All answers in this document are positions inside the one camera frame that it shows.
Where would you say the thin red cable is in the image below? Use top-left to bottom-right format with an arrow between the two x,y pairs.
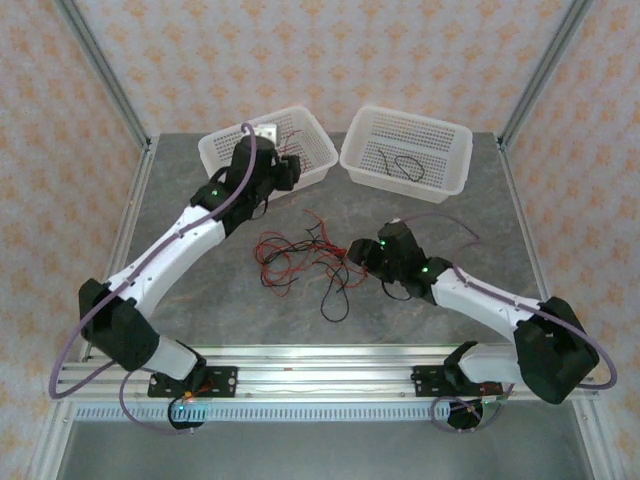
324,247 -> 372,292
277,128 -> 307,162
299,208 -> 351,261

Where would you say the thin black cable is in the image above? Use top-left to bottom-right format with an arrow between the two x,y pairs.
303,222 -> 332,252
375,147 -> 427,182
262,238 -> 346,267
319,259 -> 352,324

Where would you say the red and black wire bundle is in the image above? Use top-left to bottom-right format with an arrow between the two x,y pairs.
253,231 -> 304,301

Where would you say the white perforated plastic basket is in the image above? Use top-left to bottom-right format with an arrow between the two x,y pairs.
338,104 -> 474,205
197,104 -> 339,214

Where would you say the aluminium profile beam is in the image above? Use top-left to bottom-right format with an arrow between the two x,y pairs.
52,343 -> 600,404

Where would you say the black round base electronics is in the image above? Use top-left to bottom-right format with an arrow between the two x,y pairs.
444,397 -> 501,434
167,397 -> 207,435

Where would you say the grey metal panel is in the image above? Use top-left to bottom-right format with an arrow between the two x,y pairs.
59,419 -> 596,480

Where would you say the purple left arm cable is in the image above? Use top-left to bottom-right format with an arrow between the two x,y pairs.
49,122 -> 259,436

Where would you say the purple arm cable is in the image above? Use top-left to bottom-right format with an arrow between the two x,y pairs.
399,212 -> 619,436
49,122 -> 259,436

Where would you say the black left gripper wire loop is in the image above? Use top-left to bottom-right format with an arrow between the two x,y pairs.
248,192 -> 272,222

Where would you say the black gripper wire loop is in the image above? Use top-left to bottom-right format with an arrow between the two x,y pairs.
381,278 -> 413,303
248,192 -> 272,222

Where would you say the black right gripper wire loop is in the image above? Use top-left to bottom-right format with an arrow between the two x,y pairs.
381,278 -> 413,303

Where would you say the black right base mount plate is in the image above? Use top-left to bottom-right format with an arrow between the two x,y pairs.
410,364 -> 504,400

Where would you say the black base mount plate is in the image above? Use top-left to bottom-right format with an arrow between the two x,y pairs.
147,366 -> 239,400
410,364 -> 504,400

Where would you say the aluminium table side rail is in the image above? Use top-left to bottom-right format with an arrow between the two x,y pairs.
494,133 -> 572,362
78,133 -> 160,362

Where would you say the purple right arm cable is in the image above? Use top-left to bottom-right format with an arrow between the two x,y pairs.
399,212 -> 619,436

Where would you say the grey slotted cable duct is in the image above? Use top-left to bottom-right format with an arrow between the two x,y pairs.
72,403 -> 506,424

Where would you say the aluminium frame post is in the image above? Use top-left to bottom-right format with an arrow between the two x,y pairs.
497,0 -> 597,151
52,0 -> 152,151

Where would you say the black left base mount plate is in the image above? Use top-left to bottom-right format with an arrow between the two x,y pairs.
147,366 -> 239,400

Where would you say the aluminium frame leg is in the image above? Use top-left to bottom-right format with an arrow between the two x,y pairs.
29,399 -> 76,480
572,399 -> 621,480

